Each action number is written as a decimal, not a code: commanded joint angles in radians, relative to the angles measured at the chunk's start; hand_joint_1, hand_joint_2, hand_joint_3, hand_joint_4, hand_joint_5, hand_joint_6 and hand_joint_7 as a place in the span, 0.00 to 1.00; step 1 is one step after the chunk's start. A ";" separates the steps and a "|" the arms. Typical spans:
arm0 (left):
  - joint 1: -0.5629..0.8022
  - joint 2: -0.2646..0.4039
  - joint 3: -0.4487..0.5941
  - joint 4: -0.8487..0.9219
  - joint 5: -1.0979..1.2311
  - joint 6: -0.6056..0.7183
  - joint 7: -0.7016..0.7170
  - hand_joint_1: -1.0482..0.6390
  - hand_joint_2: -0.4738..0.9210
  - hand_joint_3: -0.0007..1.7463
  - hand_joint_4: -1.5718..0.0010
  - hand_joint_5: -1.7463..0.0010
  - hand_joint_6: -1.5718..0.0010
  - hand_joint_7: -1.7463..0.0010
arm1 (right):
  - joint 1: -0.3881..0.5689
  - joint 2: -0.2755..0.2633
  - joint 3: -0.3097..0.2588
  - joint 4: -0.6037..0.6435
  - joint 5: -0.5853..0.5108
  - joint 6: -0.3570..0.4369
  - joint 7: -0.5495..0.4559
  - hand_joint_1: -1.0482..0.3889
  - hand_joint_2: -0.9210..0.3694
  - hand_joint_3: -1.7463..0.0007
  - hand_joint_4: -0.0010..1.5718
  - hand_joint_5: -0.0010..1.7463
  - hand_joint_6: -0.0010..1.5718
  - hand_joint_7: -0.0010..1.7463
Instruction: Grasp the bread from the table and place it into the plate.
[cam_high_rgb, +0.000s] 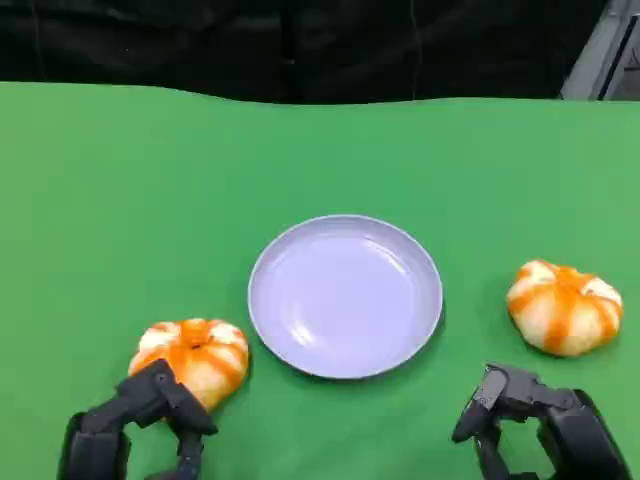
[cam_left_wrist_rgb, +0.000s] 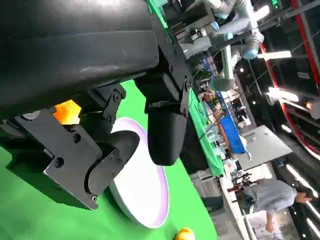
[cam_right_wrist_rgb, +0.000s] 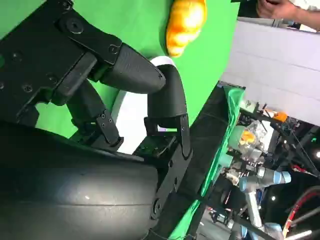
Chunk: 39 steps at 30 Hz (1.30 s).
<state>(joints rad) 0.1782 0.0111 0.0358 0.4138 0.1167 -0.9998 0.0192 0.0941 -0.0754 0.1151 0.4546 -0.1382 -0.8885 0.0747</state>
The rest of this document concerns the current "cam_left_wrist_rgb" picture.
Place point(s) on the green workbench cloth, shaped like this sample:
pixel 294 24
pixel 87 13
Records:
pixel 212 160

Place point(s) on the lilac plate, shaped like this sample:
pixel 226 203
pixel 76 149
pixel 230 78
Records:
pixel 147 190

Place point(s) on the orange white toy bread roll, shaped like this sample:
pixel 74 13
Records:
pixel 66 112
pixel 185 235

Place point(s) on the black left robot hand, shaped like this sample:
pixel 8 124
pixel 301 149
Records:
pixel 75 50

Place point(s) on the person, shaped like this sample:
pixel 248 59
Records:
pixel 272 195

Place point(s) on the red curved frame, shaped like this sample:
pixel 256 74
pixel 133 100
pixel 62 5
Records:
pixel 305 37

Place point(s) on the grey desk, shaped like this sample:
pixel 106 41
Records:
pixel 267 147

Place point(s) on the white workbench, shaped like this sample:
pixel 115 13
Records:
pixel 230 200

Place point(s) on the green table cloth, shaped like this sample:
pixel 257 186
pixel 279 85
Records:
pixel 50 225

